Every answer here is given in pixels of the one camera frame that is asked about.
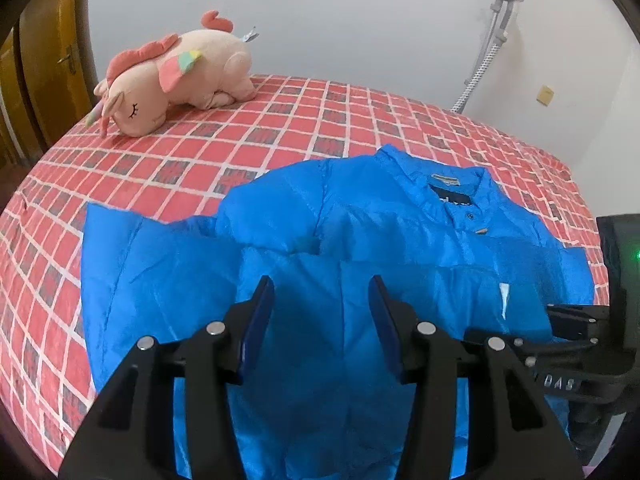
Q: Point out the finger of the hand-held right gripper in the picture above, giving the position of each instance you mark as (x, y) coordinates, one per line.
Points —
(555, 349)
(575, 321)

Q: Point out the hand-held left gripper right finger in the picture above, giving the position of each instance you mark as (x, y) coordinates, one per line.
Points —
(384, 317)

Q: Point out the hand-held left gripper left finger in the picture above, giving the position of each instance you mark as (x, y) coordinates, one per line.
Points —
(258, 317)

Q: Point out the blue padded jacket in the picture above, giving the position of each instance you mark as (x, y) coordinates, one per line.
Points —
(300, 220)

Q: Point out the red checked bed sheet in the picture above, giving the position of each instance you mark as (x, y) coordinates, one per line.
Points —
(350, 115)

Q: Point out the pink plush unicorn toy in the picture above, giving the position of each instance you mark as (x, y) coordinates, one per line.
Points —
(200, 70)

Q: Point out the wooden door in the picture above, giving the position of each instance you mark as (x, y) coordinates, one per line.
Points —
(45, 60)

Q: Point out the yellow wall socket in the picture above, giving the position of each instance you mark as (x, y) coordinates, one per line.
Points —
(545, 95)

